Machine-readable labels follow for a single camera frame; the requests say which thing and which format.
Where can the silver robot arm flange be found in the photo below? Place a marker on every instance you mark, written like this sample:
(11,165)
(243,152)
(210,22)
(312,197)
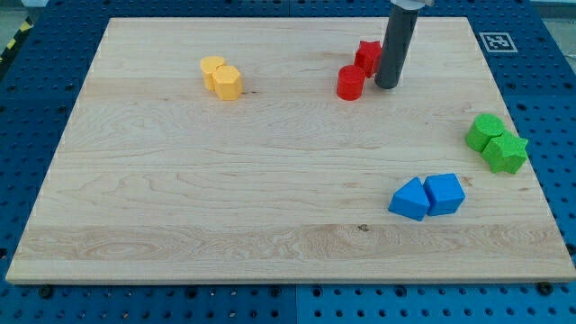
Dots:
(413,5)

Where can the light wooden board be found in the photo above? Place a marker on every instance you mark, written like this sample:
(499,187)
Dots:
(156,180)

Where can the yellow hexagon block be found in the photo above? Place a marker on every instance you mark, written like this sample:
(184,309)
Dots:
(228,84)

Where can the red cylinder block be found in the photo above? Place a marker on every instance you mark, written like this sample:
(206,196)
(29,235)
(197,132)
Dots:
(350,82)

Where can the yellow cylinder block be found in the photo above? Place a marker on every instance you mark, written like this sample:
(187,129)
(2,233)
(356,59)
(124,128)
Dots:
(208,65)

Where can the blue triangle block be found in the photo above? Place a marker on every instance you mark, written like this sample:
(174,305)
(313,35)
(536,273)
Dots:
(410,201)

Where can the red star block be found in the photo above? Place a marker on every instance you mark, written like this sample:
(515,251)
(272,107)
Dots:
(367,56)

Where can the blue cube block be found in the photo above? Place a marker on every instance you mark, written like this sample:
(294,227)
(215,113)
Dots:
(444,193)

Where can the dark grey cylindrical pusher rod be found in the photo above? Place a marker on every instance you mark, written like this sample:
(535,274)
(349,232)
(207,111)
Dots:
(395,46)

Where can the green cylinder block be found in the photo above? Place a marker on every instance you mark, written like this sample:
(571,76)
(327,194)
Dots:
(485,127)

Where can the green star block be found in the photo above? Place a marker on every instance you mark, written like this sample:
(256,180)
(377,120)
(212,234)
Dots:
(506,153)

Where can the white fiducial marker tag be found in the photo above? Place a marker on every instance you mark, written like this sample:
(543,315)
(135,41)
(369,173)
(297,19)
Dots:
(497,42)

